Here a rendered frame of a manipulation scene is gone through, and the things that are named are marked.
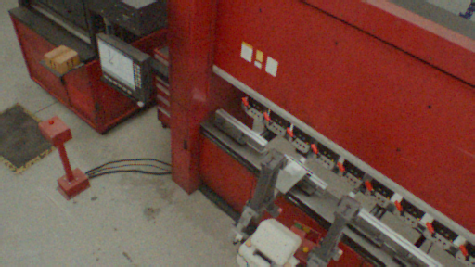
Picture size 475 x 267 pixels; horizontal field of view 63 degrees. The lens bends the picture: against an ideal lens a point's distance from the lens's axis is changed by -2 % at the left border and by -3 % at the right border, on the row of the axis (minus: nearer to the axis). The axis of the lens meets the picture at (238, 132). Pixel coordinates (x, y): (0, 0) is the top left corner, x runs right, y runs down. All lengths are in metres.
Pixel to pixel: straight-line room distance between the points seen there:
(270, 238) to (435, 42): 1.19
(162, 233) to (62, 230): 0.85
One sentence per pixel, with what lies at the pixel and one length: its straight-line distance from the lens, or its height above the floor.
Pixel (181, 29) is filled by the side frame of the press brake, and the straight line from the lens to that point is 2.71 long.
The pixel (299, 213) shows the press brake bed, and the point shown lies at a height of 0.73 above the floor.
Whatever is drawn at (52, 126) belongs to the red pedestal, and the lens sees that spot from 3.45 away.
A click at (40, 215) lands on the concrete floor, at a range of 3.92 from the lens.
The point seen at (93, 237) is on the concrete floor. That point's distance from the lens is 3.67.
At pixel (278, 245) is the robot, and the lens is 2.04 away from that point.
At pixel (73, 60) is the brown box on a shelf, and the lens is 3.65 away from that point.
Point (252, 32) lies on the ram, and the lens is 2.54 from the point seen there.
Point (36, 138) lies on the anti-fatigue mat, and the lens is 4.54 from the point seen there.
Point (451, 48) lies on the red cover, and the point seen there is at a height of 2.27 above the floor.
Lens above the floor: 3.10
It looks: 45 degrees down
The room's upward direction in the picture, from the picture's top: 8 degrees clockwise
